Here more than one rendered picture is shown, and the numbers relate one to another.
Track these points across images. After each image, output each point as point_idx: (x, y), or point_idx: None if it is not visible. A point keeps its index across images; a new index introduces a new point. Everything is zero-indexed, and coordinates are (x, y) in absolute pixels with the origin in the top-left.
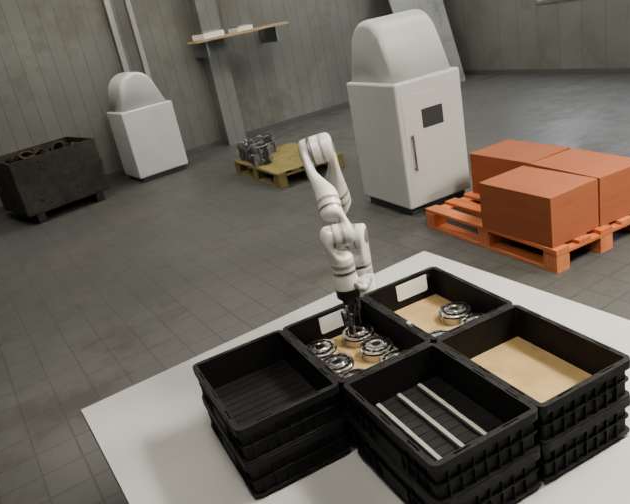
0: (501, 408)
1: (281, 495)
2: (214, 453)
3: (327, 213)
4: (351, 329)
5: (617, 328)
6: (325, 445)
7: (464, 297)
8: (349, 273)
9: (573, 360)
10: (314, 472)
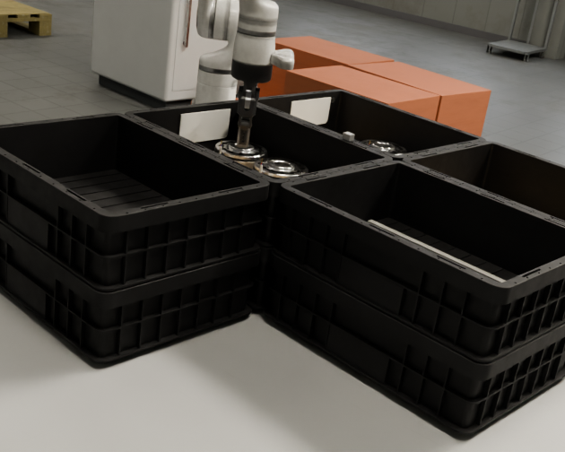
0: (526, 252)
1: (143, 364)
2: None
3: None
4: (244, 134)
5: None
6: (221, 292)
7: (392, 135)
8: (269, 34)
9: None
10: (194, 338)
